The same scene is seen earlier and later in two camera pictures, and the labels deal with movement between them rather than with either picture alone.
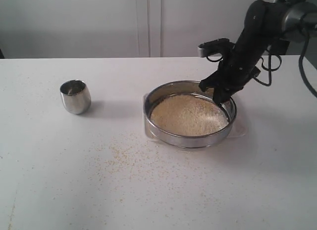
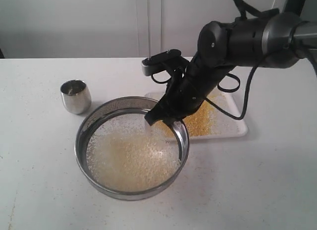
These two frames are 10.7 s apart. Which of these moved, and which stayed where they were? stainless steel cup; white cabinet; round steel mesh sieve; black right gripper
Moved: round steel mesh sieve; black right gripper
Stayed: stainless steel cup; white cabinet
